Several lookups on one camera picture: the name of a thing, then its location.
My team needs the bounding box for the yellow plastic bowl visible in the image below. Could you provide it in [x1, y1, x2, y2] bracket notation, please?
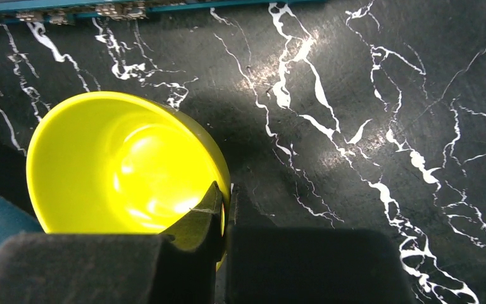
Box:
[25, 91, 232, 272]

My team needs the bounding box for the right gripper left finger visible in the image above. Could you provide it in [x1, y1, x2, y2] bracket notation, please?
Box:
[0, 182, 225, 303]

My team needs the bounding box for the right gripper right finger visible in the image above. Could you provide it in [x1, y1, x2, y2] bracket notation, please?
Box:
[225, 186, 414, 303]

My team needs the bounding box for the grey teal network switch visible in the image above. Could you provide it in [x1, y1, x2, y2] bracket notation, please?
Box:
[0, 0, 328, 27]

